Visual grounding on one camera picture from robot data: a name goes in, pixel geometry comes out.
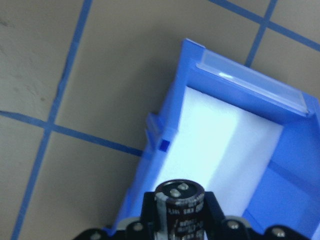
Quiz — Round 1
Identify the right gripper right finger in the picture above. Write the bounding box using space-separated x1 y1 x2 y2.
203 191 309 240

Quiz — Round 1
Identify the black cylindrical capacitor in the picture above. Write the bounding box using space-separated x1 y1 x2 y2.
154 179 205 240

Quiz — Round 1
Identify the blue plastic bin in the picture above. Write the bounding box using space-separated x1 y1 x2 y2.
113 39 320 240

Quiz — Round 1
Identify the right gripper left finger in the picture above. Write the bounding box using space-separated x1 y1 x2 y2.
74 192 159 240

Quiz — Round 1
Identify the white foam pad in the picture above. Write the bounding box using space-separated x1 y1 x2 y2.
155 87 283 216

